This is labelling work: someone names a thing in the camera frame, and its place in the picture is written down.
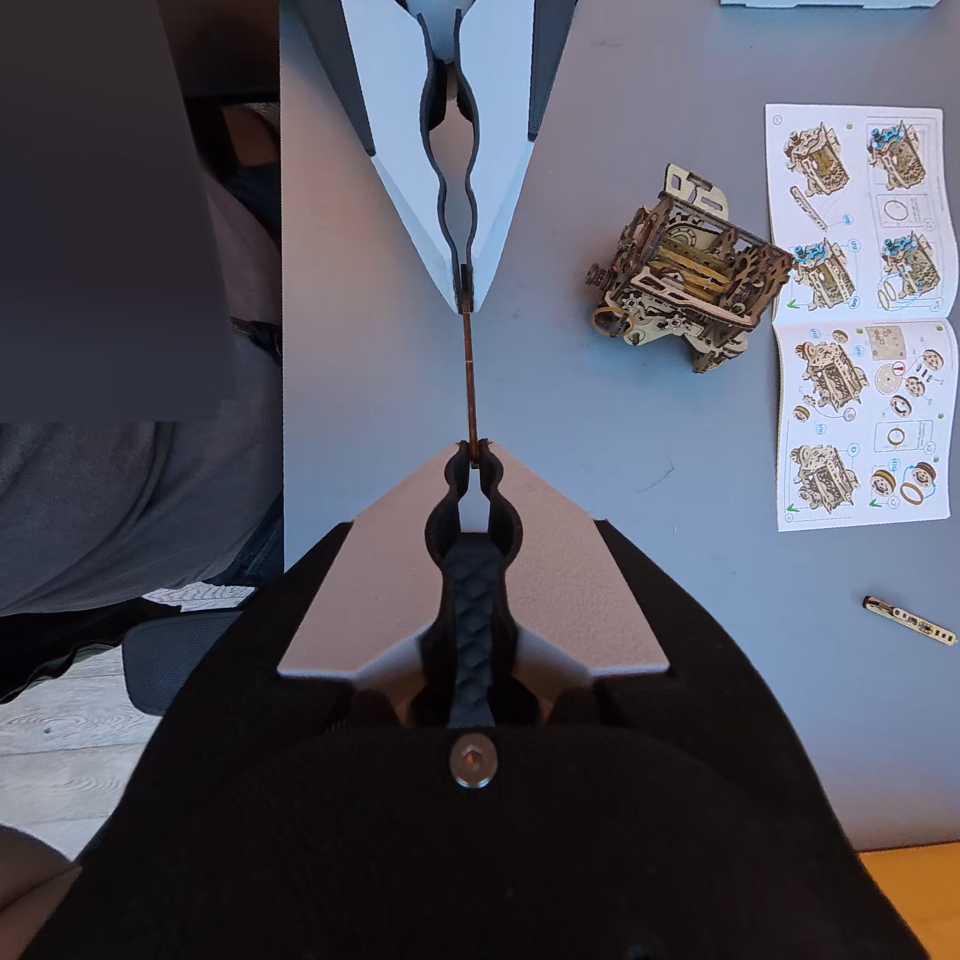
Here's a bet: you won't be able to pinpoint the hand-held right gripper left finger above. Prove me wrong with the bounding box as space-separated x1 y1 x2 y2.
277 441 474 727

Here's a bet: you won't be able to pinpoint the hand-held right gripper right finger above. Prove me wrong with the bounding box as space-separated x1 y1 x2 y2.
480 439 671 727

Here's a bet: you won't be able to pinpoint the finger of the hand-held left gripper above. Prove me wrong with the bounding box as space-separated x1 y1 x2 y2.
457 0 535 312
341 0 460 312

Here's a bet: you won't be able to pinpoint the thin wooden stick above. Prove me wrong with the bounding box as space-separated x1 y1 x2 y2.
459 262 483 470

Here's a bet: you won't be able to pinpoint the wooden mechanical model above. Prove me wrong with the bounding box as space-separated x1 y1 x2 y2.
586 163 795 375

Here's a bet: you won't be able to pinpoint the small wooden model part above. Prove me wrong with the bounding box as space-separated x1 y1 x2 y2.
862 594 959 646

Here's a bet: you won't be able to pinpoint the person's trousers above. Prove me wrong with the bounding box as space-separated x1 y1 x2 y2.
0 420 285 616

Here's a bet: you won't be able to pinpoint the illustrated instruction booklet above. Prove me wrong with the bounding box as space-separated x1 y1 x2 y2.
765 103 960 534

